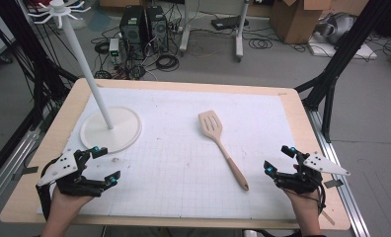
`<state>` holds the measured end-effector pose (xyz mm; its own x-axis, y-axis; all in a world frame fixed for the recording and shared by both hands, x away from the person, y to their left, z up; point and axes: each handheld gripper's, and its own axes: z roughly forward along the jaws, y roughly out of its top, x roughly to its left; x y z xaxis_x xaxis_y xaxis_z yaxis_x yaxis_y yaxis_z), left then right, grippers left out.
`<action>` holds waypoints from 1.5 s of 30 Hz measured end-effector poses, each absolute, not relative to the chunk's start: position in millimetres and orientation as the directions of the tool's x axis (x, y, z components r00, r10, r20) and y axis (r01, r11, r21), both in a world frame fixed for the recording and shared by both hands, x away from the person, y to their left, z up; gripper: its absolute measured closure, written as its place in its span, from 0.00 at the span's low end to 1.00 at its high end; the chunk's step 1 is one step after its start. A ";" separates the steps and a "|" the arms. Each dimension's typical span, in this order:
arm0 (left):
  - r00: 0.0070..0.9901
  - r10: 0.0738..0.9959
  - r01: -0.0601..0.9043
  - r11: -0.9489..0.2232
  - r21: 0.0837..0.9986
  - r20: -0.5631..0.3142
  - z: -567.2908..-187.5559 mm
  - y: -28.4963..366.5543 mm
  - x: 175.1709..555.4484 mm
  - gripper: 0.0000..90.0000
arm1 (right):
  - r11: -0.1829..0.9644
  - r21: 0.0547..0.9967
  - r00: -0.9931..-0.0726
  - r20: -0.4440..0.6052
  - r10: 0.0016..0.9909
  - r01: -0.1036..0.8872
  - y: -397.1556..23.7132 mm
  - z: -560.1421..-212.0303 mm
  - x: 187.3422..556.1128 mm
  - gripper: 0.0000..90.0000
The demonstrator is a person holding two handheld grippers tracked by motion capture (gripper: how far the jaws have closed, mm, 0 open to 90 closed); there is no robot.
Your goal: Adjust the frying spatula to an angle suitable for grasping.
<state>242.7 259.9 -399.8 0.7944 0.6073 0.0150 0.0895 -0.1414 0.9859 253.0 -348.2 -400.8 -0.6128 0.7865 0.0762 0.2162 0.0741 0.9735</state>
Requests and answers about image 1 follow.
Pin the white hook rack stand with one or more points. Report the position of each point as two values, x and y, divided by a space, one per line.
85 69

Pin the white stand leg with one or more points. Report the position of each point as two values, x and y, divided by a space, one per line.
239 36
185 29

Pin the white grid mat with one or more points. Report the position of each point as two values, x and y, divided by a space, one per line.
183 171

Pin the black metal frame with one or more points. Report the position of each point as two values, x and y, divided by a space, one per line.
341 56
39 79

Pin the large cardboard box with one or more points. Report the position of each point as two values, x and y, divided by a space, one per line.
292 19

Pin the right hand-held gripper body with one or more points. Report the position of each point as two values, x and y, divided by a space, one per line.
322 164

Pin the person's right hand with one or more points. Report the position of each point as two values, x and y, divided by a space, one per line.
305 204

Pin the black tape piece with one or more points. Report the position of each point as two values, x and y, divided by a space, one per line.
333 183
29 170

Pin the wooden slotted spatula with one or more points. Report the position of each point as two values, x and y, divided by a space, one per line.
210 125

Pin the white flat board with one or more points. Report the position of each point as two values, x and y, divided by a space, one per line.
361 52

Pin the person's left hand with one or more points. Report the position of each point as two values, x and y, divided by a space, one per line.
66 204

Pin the black computer tower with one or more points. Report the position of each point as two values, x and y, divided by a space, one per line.
132 31
158 29

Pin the flat black box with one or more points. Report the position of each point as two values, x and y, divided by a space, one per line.
228 22

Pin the aluminium rail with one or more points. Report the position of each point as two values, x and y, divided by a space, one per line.
343 200
6 171

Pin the grey white appliance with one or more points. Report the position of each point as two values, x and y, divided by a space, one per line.
336 28

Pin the small grey power supply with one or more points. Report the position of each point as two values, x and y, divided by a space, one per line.
114 49

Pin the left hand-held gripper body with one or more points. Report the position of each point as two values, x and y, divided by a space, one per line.
60 166

